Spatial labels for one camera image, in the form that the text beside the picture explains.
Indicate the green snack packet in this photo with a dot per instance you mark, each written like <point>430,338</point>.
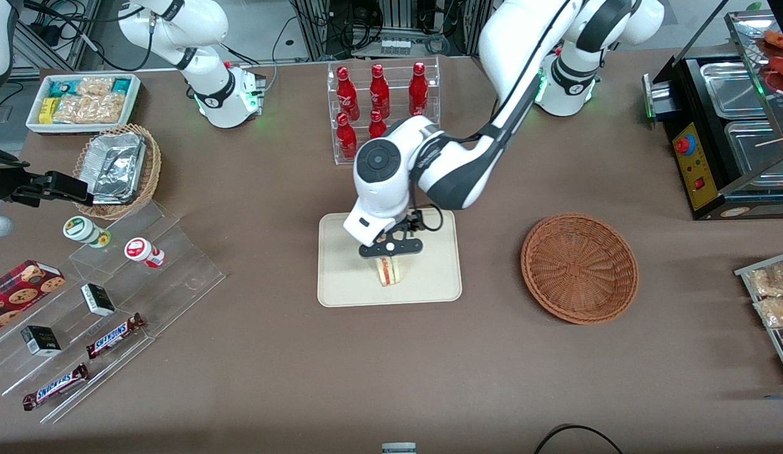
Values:
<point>62,87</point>

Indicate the clear pastry bag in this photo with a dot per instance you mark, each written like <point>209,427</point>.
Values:
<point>776,312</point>
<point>770,280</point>

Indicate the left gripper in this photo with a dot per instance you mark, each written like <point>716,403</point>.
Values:
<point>410,224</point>

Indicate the white power strip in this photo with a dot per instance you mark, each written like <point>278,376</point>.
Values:
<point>395,46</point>

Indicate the teal snack packet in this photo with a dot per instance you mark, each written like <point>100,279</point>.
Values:
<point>121,85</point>

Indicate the tray of packaged snacks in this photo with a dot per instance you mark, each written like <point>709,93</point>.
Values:
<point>747,272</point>

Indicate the red cola bottle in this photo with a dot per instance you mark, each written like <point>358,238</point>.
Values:
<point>376,125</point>
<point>379,89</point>
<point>347,139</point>
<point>418,88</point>
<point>346,91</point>

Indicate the snickers bar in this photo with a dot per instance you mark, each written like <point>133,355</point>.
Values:
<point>113,336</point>
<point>55,386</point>

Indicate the clear acrylic stepped display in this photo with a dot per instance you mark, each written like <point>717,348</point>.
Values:
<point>176,271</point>

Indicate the cream plastic tray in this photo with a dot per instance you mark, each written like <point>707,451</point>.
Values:
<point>429,277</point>

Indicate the white snack bin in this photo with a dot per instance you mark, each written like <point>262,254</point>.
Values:
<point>35,123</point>

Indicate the brown wicker basket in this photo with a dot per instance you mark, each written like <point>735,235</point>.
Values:
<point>580,268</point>

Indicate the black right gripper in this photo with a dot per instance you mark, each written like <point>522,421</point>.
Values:
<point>5,183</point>

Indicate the green lid yogurt cup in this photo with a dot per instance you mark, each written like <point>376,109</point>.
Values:
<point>82,229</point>

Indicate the yellow snack packet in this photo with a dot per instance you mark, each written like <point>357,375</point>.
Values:
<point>47,109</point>

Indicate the grey device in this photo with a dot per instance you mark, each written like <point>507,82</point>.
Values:
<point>399,448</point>

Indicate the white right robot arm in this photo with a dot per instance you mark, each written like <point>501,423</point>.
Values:
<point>208,94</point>

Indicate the red cookie box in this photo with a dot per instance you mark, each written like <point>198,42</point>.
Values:
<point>22,290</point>

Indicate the red lid yogurt cup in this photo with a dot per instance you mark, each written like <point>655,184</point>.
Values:
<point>140,250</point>

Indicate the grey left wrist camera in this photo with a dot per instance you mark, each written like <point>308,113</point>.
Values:
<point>404,246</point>

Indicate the black food warmer machine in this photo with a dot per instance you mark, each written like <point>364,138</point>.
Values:
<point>697,170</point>

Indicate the clear cracker bag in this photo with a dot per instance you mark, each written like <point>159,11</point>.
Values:
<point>94,86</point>
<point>89,109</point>

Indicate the clear acrylic bottle rack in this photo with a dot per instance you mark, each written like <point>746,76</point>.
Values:
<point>333,126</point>

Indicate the steel warmer pan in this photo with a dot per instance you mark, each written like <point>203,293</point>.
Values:
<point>754,148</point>
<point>735,88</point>

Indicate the aluminium frame rack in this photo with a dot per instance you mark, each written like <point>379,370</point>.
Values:
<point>315,31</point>

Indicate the silver foil container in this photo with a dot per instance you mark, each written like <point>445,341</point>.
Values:
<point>113,165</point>

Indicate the light wicker basket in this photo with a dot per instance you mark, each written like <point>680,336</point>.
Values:
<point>153,167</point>

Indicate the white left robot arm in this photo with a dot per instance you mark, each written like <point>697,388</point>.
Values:
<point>523,38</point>

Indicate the triangular sandwich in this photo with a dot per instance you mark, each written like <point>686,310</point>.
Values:
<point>389,274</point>

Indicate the small black box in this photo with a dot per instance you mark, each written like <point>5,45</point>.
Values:
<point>98,300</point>
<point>40,341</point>

